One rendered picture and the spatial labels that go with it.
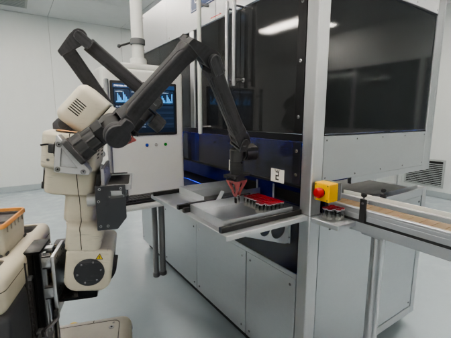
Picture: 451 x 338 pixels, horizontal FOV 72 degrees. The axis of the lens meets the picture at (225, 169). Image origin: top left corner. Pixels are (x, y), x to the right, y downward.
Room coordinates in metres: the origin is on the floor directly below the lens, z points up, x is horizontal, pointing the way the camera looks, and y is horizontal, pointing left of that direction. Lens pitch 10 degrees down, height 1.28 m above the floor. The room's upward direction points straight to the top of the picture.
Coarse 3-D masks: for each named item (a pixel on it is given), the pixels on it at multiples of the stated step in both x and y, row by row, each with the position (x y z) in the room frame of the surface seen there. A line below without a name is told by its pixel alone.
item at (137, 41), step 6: (132, 0) 1.93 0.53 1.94; (138, 0) 1.94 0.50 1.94; (132, 6) 1.93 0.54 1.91; (138, 6) 1.94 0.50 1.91; (132, 12) 1.93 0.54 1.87; (138, 12) 1.94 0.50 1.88; (132, 18) 1.93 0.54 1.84; (138, 18) 1.94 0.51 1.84; (132, 24) 1.93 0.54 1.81; (138, 24) 1.93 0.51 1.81; (132, 30) 1.94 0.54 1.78; (138, 30) 1.93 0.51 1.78; (132, 36) 1.94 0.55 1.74; (138, 36) 1.93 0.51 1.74; (132, 42) 1.93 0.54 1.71; (138, 42) 1.93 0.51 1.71; (144, 42) 1.96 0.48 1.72; (132, 48) 1.94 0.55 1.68; (138, 48) 1.93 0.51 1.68; (132, 54) 1.94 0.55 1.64; (138, 54) 1.93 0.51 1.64; (132, 60) 1.92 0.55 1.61; (138, 60) 1.92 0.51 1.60; (144, 60) 1.94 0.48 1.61
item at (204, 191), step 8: (192, 184) 1.66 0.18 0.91; (200, 184) 1.69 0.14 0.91; (208, 184) 1.72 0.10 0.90; (216, 184) 1.75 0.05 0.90; (224, 184) 1.78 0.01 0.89; (184, 192) 1.57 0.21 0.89; (192, 192) 1.50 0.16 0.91; (200, 192) 1.62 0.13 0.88; (208, 192) 1.62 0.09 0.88; (216, 192) 1.62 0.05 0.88; (256, 192) 1.58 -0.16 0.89; (200, 200) 1.44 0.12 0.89
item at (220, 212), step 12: (192, 204) 1.28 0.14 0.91; (204, 204) 1.31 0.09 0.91; (216, 204) 1.35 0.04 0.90; (228, 204) 1.38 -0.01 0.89; (240, 204) 1.40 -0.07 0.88; (204, 216) 1.18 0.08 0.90; (216, 216) 1.22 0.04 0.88; (228, 216) 1.22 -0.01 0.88; (240, 216) 1.22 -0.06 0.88; (252, 216) 1.13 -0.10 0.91; (264, 216) 1.17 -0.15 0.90
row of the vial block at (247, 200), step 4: (244, 196) 1.37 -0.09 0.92; (248, 196) 1.36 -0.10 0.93; (244, 200) 1.37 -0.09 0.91; (248, 200) 1.35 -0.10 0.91; (252, 200) 1.33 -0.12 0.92; (256, 200) 1.30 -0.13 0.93; (260, 200) 1.30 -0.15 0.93; (244, 204) 1.37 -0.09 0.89; (248, 204) 1.35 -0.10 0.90; (252, 204) 1.33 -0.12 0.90; (264, 204) 1.26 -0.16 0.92; (268, 204) 1.24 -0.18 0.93; (252, 208) 1.33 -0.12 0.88; (264, 208) 1.26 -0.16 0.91; (268, 208) 1.24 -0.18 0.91
